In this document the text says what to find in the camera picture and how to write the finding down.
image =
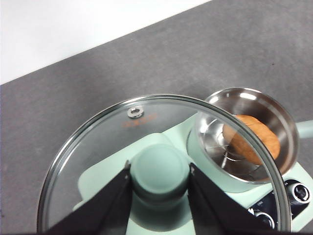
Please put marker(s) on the mint green breakfast maker base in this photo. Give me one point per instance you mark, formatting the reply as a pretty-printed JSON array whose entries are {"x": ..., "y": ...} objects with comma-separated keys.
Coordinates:
[{"x": 244, "y": 199}]

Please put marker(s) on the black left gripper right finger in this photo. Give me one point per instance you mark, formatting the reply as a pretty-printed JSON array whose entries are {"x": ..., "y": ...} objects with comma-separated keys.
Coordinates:
[{"x": 215, "y": 210}]

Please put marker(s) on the brown potato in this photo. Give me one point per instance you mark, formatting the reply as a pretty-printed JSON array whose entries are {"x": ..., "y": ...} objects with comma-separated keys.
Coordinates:
[{"x": 259, "y": 139}]

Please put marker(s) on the glass pot lid green knob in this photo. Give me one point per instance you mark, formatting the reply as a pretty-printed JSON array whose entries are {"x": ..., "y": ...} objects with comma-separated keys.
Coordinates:
[{"x": 159, "y": 166}]

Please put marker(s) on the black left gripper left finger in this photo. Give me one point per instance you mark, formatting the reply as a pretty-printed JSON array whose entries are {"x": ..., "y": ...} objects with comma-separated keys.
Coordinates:
[{"x": 102, "y": 210}]

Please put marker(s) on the mint green griddle cover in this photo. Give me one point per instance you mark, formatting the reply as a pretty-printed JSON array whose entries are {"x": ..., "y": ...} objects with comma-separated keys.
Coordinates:
[{"x": 105, "y": 171}]

